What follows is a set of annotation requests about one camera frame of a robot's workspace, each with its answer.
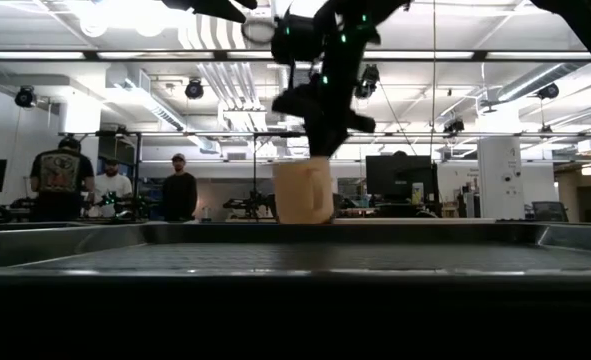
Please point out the white rectangular ventilation duct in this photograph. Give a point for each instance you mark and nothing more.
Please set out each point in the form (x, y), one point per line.
(145, 97)

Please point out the person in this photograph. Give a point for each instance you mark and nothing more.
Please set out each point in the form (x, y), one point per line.
(60, 175)
(112, 187)
(179, 195)

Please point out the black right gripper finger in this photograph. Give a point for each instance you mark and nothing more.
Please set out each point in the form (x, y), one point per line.
(319, 137)
(336, 135)

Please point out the black background rig frame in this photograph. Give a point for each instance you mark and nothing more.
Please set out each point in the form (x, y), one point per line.
(138, 165)

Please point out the dark mesh office chair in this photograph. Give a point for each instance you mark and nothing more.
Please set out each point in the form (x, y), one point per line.
(550, 211)

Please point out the black ceiling spotlight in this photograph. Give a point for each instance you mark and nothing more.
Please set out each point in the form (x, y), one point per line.
(453, 126)
(25, 97)
(548, 91)
(194, 90)
(367, 82)

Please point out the white column with signs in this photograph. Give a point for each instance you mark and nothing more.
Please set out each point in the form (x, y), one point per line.
(500, 175)

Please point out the black plastic serving tray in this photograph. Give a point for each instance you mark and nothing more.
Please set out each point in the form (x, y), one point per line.
(295, 255)

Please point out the background black robot arm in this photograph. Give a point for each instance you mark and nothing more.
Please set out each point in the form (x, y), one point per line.
(250, 205)

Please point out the black computer monitor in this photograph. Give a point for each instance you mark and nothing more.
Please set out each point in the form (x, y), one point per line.
(397, 175)

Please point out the orange ceramic mug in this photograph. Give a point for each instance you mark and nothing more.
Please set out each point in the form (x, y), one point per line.
(295, 195)

